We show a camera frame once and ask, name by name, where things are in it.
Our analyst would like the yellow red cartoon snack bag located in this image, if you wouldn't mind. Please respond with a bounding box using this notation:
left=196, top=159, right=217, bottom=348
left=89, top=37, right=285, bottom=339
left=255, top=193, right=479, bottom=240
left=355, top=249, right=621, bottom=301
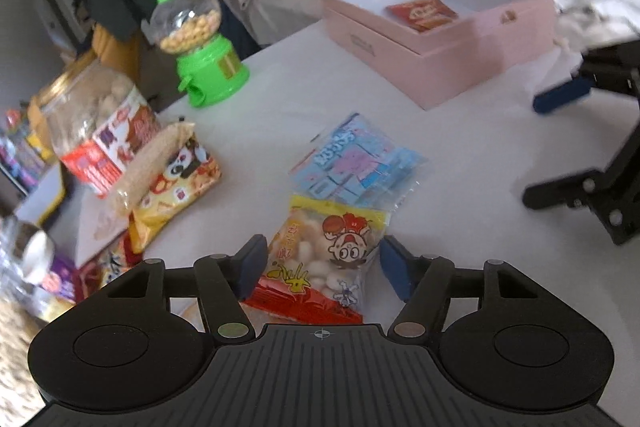
left=246, top=195, right=390, bottom=324

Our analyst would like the yellow panda snack bag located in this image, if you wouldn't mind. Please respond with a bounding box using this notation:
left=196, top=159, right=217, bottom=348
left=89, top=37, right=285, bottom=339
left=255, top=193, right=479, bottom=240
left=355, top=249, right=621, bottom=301
left=107, top=121, right=221, bottom=263

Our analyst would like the blue pink pig candy bag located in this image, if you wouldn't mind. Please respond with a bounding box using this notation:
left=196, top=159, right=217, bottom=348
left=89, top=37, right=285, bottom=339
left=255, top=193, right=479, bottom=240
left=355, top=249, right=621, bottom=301
left=288, top=113, right=427, bottom=212

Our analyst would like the dark red snack bag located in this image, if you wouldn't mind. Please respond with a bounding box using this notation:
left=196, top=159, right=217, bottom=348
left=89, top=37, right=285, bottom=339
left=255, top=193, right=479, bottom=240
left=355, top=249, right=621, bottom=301
left=73, top=233, right=143, bottom=303

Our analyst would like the pink gift box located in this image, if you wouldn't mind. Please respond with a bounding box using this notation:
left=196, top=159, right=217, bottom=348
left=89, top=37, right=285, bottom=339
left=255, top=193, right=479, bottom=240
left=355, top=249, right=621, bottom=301
left=321, top=0, right=556, bottom=109

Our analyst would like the red snack packet in box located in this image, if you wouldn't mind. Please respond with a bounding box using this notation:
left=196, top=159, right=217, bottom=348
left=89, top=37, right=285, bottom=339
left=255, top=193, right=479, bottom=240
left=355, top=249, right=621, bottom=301
left=385, top=0, right=459, bottom=32

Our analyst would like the clear plastic biscuit jar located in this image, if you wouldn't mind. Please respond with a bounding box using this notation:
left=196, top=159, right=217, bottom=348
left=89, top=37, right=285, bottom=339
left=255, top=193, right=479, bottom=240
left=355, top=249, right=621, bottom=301
left=36, top=53, right=160, bottom=198

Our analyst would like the orange bean bag chair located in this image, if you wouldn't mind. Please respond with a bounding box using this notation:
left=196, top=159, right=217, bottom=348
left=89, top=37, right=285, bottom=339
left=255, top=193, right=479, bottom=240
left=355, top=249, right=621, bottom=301
left=91, top=23, right=142, bottom=86

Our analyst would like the green gumball dispenser toy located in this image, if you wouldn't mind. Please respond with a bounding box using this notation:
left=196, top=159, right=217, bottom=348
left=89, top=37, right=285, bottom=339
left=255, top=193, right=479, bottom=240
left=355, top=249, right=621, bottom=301
left=150, top=0, right=250, bottom=108

